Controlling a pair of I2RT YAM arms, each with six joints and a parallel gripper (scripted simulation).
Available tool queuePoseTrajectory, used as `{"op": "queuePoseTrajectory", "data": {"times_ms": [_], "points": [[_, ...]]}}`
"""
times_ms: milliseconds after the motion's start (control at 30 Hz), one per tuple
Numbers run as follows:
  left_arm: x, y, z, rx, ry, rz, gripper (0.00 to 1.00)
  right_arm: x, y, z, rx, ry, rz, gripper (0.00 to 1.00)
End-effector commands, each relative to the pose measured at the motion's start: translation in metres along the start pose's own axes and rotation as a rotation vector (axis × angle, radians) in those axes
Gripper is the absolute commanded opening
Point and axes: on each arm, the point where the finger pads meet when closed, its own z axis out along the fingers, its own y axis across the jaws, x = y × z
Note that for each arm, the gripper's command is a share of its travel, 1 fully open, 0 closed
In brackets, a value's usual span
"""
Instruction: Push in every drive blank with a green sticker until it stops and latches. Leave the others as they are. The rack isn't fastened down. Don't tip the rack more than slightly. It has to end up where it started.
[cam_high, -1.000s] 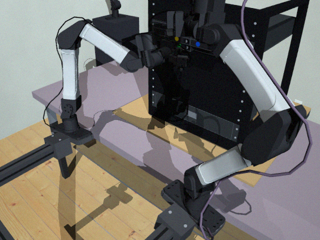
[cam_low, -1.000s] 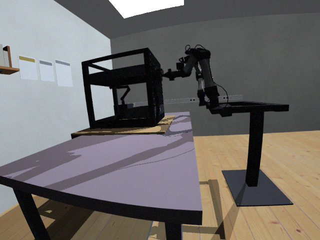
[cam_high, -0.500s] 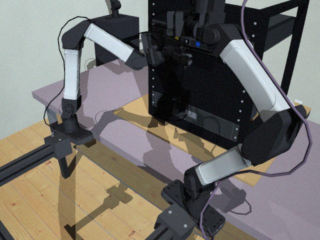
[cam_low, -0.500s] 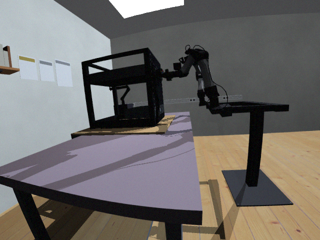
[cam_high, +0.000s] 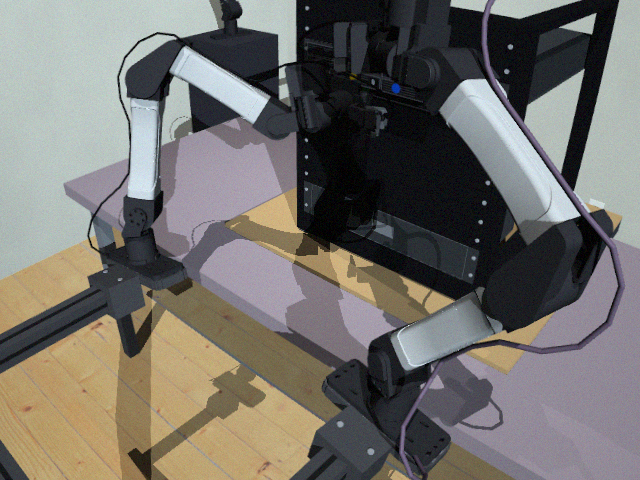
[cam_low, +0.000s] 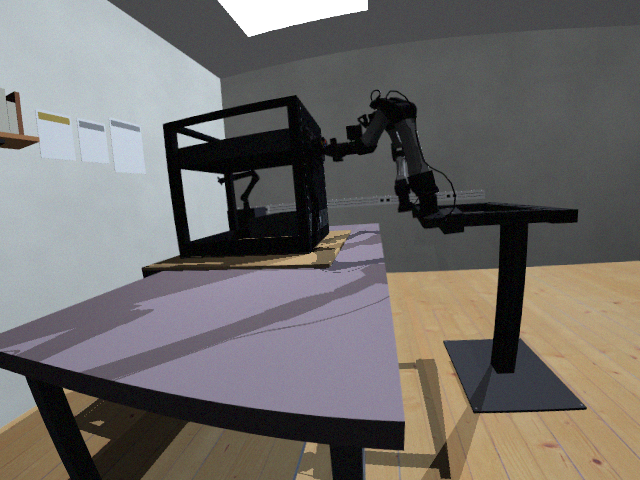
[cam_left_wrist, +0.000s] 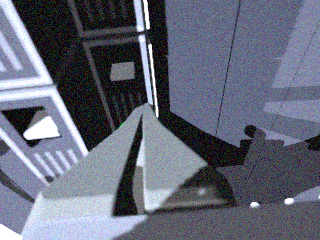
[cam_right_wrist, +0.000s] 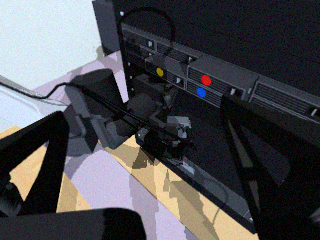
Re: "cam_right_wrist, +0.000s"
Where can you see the flat wooden board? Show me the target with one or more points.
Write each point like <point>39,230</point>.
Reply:
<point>203,218</point>

